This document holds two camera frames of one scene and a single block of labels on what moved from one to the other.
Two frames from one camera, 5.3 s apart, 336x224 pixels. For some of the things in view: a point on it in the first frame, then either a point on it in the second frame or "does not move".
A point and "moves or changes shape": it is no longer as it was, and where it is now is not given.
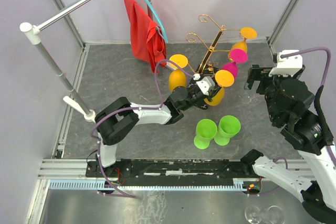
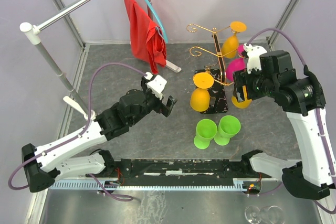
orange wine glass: [246, 33] → [230, 44]
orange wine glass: [223, 78] → [244, 104]
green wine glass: [229, 126] does not move
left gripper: [207, 97] → [161, 107]
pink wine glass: [237, 55] moves or changes shape
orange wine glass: [178, 77] moves or changes shape
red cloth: [147, 40] does not move
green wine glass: [206, 130] does not move
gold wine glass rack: [212, 45] → [218, 103]
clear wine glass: [269, 214] does not move
